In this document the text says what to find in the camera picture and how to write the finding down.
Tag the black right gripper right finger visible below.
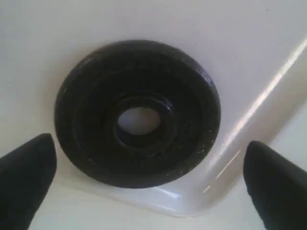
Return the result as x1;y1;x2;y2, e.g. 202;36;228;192
243;141;307;230

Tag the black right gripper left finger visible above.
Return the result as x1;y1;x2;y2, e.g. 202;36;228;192
0;133;56;230

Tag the white plastic tray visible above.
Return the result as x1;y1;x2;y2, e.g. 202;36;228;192
0;0;307;217

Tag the black weight plate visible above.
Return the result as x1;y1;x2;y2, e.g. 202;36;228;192
54;40;221;189

